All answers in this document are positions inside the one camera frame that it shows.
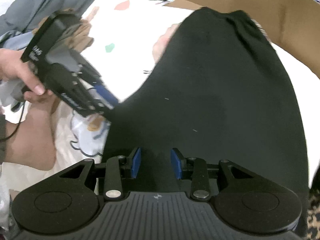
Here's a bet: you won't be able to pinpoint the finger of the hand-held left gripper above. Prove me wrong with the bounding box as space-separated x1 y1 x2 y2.
86 97 115 118
76 59 119 109

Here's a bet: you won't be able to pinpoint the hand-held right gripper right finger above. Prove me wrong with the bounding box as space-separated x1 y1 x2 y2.
170 148 259 202

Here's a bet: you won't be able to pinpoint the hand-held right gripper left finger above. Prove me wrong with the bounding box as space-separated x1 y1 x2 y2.
59 147 142 201

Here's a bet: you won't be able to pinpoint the black pants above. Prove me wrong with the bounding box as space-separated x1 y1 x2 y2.
101 6 311 240

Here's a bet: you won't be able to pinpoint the person's left hand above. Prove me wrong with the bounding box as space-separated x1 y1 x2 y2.
0 48 54 104

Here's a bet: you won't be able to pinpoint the bear printed blanket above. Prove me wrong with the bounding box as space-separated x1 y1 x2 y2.
0 0 320 233

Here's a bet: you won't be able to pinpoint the brown garment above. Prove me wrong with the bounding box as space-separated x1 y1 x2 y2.
31 7 95 53

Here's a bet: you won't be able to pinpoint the dark grey pillow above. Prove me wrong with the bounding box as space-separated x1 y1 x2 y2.
0 0 114 37

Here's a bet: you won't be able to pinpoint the leopard print cloth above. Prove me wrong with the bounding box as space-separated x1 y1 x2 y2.
305 186 320 240

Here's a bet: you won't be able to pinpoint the black cable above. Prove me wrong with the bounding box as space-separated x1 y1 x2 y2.
0 97 29 141

